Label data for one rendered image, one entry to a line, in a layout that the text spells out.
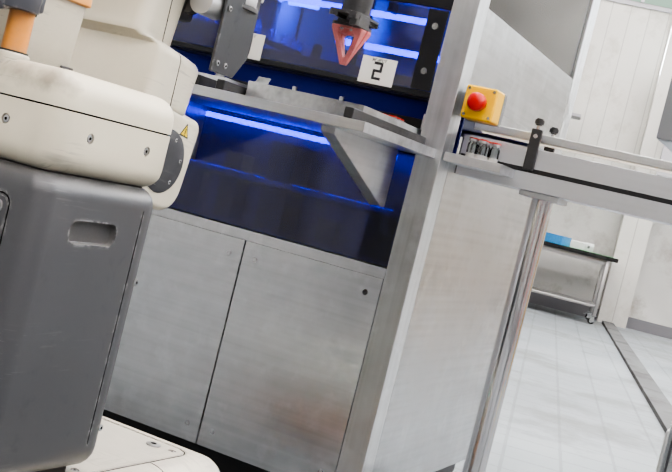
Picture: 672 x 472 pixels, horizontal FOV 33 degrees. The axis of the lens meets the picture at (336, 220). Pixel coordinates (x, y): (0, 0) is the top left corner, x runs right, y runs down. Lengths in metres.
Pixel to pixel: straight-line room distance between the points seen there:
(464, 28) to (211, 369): 0.97
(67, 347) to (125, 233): 0.17
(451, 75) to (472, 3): 0.16
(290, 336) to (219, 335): 0.18
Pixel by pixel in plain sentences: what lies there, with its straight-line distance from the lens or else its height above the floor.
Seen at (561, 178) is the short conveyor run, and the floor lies 0.88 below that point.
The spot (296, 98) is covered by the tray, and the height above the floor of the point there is 0.90.
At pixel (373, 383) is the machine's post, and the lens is 2.52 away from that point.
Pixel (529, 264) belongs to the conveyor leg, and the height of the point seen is 0.69.
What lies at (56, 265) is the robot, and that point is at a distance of 1.44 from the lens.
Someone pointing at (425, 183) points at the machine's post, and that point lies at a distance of 2.48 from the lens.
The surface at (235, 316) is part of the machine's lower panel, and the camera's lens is 2.66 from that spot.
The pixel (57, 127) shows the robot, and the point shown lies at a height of 0.74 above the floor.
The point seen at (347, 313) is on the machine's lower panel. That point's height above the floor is 0.48.
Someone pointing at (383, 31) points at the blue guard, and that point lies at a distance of 2.58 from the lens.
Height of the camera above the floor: 0.76
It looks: 2 degrees down
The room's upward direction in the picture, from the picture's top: 14 degrees clockwise
